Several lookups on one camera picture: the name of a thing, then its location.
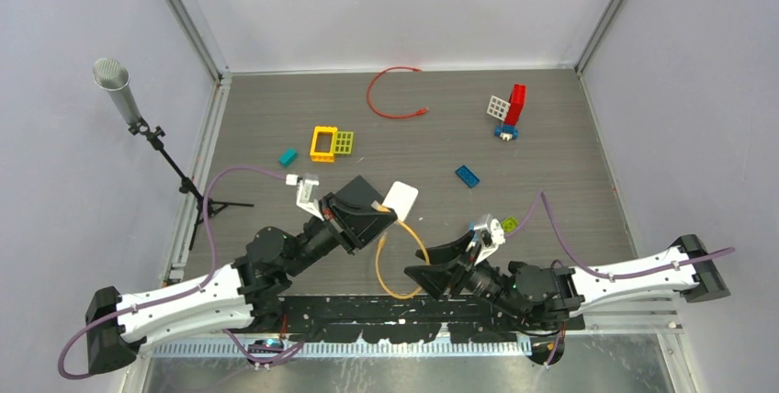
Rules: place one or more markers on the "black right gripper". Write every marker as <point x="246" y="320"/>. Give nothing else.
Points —
<point x="437" y="277"/>

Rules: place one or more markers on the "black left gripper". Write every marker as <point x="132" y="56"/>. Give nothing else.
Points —
<point x="352" y="225"/>

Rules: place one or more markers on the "white square switch box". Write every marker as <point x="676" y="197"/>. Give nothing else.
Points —
<point x="400" y="199"/>

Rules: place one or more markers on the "black network switch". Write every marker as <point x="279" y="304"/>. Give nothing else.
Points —
<point x="359" y="192"/>

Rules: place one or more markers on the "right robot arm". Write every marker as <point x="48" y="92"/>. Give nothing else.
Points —
<point x="544" y="297"/>

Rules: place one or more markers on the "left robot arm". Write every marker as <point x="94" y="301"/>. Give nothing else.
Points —
<point x="243" y="294"/>

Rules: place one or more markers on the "lime green lattice piece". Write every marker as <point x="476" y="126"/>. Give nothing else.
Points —
<point x="343" y="142"/>

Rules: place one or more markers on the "lime green flat brick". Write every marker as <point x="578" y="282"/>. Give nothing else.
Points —
<point x="509" y="225"/>

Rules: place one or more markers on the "teal toy block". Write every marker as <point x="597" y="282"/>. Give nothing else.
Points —
<point x="288" y="157"/>

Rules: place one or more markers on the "blue flat toy brick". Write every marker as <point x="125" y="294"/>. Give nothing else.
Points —
<point x="468" y="178"/>

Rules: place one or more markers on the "blue toy brick base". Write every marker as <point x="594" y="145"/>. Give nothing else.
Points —
<point x="506" y="132"/>

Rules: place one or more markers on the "black microphone stand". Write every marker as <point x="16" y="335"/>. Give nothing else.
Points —
<point x="206" y="209"/>

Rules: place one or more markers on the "white toy lattice piece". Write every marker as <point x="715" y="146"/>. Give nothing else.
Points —
<point x="498" y="108"/>

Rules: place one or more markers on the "red toy brick tower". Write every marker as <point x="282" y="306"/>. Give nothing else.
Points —
<point x="516" y="105"/>

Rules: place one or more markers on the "silver microphone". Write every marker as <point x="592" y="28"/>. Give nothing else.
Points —
<point x="113" y="77"/>

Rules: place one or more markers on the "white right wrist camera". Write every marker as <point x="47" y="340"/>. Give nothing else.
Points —
<point x="490" y="232"/>

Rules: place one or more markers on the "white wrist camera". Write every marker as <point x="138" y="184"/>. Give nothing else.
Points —
<point x="306" y="198"/>
<point x="490" y="232"/>

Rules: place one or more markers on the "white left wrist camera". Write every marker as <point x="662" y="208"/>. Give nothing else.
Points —
<point x="306" y="198"/>

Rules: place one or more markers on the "yellow toy window frame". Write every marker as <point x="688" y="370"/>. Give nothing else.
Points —
<point x="322" y="146"/>

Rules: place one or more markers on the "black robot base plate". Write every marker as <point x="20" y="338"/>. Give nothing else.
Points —
<point x="346" y="319"/>

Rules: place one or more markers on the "white perforated cable tray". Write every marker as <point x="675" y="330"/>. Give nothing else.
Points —
<point x="443" y="347"/>

